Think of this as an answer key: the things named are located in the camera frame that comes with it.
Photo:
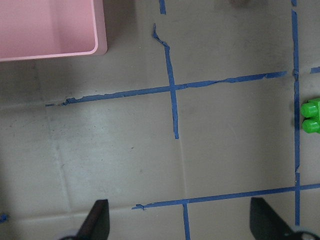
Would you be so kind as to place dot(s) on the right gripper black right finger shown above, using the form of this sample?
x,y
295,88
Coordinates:
x,y
266,224

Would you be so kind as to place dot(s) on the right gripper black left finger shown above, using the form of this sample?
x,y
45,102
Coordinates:
x,y
97,223

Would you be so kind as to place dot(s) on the green toy block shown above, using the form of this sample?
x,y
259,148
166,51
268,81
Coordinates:
x,y
311,113

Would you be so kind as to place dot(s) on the pink plastic box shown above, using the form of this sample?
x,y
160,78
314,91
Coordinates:
x,y
41,29

